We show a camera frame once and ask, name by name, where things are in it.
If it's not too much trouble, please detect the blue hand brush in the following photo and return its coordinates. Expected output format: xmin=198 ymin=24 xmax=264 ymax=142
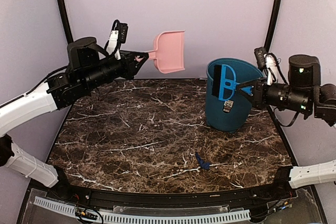
xmin=212 ymin=64 xmax=253 ymax=102

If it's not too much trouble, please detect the black frame post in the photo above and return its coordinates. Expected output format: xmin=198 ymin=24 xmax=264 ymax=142
xmin=56 ymin=0 xmax=74 ymax=44
xmin=264 ymin=0 xmax=281 ymax=52

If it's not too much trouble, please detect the left black frame post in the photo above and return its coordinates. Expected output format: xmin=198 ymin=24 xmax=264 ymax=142
xmin=56 ymin=0 xmax=74 ymax=44

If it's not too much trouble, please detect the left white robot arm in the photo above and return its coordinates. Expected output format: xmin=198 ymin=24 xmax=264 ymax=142
xmin=1 ymin=37 xmax=149 ymax=201

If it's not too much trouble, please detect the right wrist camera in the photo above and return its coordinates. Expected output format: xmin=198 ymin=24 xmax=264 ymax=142
xmin=254 ymin=47 xmax=280 ymax=86

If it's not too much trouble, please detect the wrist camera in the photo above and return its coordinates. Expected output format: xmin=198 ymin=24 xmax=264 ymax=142
xmin=254 ymin=47 xmax=280 ymax=86
xmin=104 ymin=19 xmax=129 ymax=60

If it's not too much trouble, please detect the dark blue paper scrap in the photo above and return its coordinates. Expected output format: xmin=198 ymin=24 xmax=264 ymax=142
xmin=195 ymin=152 xmax=211 ymax=170

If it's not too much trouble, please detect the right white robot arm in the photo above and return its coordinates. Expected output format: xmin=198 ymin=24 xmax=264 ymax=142
xmin=236 ymin=55 xmax=335 ymax=200

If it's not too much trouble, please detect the right black frame post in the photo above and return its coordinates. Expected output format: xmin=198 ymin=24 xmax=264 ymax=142
xmin=264 ymin=0 xmax=281 ymax=52

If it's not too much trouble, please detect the black table front rail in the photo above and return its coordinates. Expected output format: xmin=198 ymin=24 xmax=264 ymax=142
xmin=30 ymin=167 xmax=297 ymax=212

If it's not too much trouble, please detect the white slotted cable duct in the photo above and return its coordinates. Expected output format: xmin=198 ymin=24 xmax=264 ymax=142
xmin=33 ymin=196 xmax=251 ymax=223

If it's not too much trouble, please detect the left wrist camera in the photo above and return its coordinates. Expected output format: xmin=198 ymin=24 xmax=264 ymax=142
xmin=104 ymin=19 xmax=129 ymax=60

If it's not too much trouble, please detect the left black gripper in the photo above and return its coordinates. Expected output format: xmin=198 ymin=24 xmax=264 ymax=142
xmin=82 ymin=49 xmax=149 ymax=91

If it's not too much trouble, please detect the blue plastic waste bin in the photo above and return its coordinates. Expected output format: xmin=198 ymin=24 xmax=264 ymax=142
xmin=205 ymin=58 xmax=263 ymax=133

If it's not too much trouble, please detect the pink plastic dustpan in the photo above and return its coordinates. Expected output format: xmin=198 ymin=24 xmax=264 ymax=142
xmin=148 ymin=30 xmax=185 ymax=74

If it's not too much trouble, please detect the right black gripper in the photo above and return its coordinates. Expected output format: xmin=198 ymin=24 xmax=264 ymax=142
xmin=237 ymin=76 xmax=312 ymax=114

